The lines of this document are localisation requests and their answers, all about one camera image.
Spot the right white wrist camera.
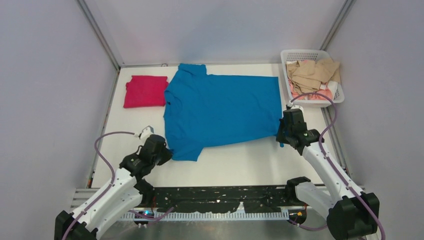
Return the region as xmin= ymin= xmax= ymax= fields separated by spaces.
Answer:
xmin=286 ymin=102 xmax=304 ymax=113

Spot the blue t-shirt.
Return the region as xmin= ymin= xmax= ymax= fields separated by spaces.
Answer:
xmin=163 ymin=63 xmax=283 ymax=161

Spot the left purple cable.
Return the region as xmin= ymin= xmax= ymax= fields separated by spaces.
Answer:
xmin=61 ymin=131 xmax=140 ymax=240

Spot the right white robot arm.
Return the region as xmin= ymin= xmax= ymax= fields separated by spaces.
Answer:
xmin=276 ymin=107 xmax=380 ymax=240

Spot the aluminium frame rail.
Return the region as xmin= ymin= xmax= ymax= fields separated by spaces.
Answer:
xmin=69 ymin=185 xmax=373 ymax=223

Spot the folded red t-shirt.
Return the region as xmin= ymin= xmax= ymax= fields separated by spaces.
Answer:
xmin=123 ymin=75 xmax=169 ymax=109

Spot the beige t-shirt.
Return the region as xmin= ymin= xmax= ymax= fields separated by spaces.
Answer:
xmin=285 ymin=58 xmax=341 ymax=97

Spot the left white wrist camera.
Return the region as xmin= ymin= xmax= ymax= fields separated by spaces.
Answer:
xmin=133 ymin=125 xmax=155 ymax=140

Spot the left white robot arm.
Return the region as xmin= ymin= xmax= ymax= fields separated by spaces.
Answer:
xmin=53 ymin=128 xmax=172 ymax=240

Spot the white plastic laundry basket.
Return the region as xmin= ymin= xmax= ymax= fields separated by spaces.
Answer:
xmin=280 ymin=49 xmax=345 ymax=108

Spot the black taped mounting plate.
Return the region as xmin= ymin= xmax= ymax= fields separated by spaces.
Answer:
xmin=139 ymin=185 xmax=304 ymax=214

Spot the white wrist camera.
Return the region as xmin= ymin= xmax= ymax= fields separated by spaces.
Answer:
xmin=133 ymin=125 xmax=155 ymax=140
xmin=286 ymin=102 xmax=304 ymax=113

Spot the pink t-shirt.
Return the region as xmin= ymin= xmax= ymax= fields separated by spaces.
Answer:
xmin=289 ymin=80 xmax=334 ymax=101

